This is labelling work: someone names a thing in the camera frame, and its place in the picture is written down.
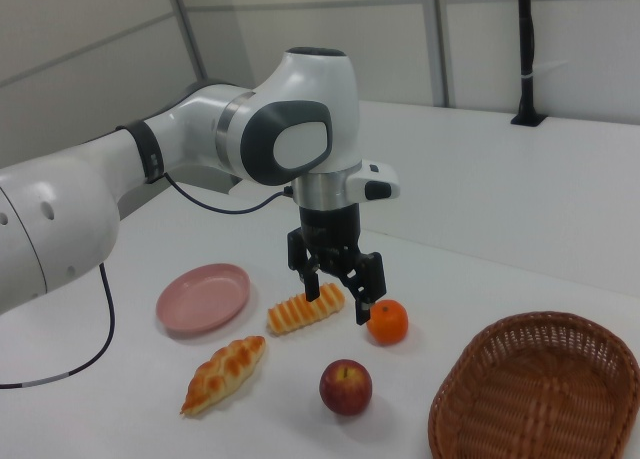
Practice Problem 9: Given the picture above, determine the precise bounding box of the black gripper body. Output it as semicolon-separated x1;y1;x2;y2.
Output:
297;203;363;276

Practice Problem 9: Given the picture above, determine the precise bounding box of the ridged striped toy bread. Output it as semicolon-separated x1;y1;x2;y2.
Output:
266;282;347;336

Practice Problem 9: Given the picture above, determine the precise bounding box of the orange toy mandarin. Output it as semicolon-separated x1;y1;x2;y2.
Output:
366;299;410;347

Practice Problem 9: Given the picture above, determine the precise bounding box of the red toy apple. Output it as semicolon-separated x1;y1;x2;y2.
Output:
319;358;374;417

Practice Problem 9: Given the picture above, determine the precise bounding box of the pink plate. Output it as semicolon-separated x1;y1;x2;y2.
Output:
155;262;251;338

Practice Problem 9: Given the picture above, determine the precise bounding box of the braided toy bread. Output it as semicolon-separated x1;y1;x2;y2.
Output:
179;335;268;420

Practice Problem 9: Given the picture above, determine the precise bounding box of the brown woven basket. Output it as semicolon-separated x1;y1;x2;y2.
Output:
428;310;640;459

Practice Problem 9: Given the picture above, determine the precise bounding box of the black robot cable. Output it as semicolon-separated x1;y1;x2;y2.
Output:
0;171;296;390

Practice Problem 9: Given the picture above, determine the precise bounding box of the black camera stand pole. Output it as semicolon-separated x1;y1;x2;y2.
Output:
510;0;547;128

